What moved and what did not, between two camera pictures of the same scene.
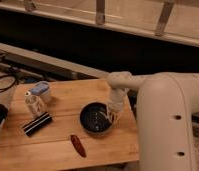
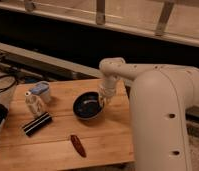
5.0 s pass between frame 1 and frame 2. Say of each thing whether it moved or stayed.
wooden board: stayed
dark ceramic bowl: moved
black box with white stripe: stayed
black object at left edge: stayed
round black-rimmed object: stayed
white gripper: moved
